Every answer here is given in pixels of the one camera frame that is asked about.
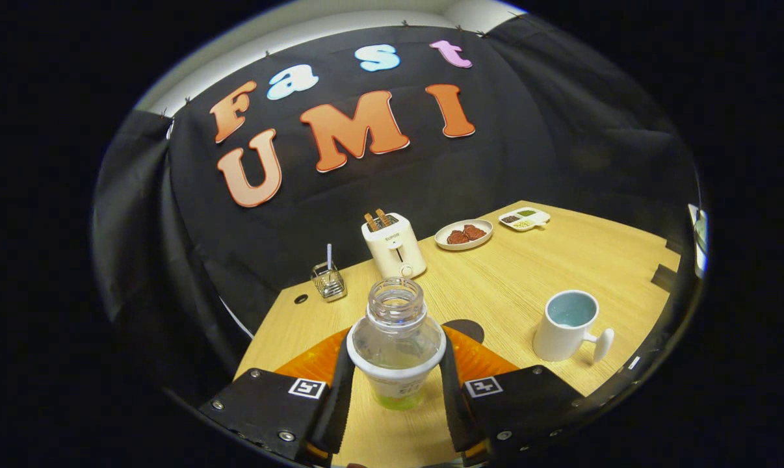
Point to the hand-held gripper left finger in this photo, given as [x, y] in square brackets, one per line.
[337, 416]

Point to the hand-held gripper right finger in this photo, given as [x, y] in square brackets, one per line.
[457, 416]

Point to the dark round coaster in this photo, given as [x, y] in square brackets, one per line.
[469, 328]

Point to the clear juice bottle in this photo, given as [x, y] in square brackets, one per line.
[395, 338]

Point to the white cup blue inside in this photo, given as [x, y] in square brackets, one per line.
[558, 338]

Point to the wooden table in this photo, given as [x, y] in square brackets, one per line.
[496, 279]

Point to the round white plate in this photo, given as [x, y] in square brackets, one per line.
[444, 242]

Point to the white toaster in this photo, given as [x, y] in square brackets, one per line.
[395, 250]

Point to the brown meat piece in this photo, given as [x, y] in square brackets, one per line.
[475, 232]
[457, 237]

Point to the toast slice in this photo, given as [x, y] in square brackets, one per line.
[383, 217]
[371, 222]

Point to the white divided condiment dish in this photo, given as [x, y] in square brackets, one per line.
[524, 220]

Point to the black table edge clamp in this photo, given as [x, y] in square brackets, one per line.
[673, 246]
[665, 277]

